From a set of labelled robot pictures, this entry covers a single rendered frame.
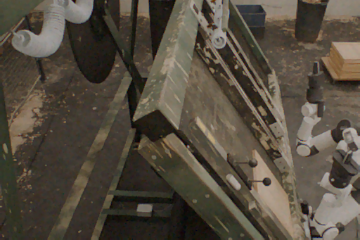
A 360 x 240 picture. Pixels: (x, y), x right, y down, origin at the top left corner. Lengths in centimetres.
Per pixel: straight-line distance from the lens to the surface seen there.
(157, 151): 121
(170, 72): 128
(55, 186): 377
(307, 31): 635
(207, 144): 149
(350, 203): 185
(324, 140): 221
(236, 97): 207
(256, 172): 192
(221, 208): 138
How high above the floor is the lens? 255
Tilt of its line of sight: 37 degrees down
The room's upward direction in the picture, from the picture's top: 4 degrees clockwise
